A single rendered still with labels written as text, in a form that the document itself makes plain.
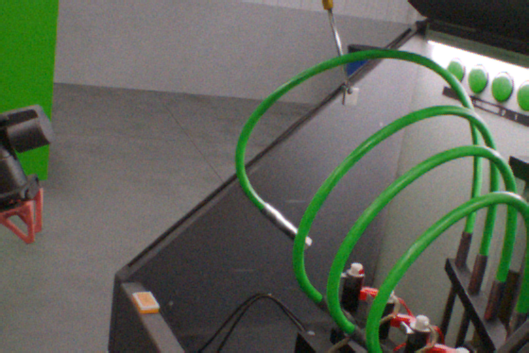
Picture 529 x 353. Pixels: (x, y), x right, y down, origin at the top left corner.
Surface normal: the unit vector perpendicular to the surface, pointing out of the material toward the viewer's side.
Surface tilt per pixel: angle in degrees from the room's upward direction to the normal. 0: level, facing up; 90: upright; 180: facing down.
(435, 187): 90
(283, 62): 90
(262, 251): 90
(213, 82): 90
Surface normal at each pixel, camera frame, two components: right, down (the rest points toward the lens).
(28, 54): 0.44, 0.33
